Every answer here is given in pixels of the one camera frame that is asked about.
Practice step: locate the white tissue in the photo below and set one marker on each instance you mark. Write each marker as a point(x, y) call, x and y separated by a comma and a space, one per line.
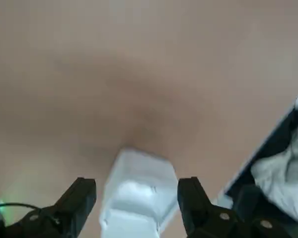
point(136, 189)

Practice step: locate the crumpled grey white cloth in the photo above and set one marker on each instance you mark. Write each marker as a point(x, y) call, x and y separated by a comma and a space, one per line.
point(283, 178)

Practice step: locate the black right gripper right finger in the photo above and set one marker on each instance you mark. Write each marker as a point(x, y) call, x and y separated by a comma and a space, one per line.
point(196, 205)

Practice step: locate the aluminium table edge rail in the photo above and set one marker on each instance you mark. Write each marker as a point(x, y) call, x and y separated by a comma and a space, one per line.
point(258, 151)

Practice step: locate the silver trash bin with lid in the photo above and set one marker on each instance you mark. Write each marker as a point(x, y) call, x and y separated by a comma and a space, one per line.
point(139, 168)

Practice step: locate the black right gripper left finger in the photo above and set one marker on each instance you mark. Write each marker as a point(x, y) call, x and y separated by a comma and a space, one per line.
point(72, 205)

